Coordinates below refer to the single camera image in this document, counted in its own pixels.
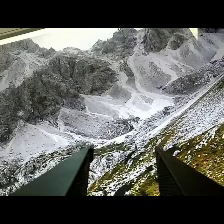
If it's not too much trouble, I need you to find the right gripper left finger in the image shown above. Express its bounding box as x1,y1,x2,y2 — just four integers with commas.
9,145,95,197

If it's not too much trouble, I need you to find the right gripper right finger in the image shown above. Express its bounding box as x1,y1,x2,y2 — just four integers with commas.
155,145,224,197

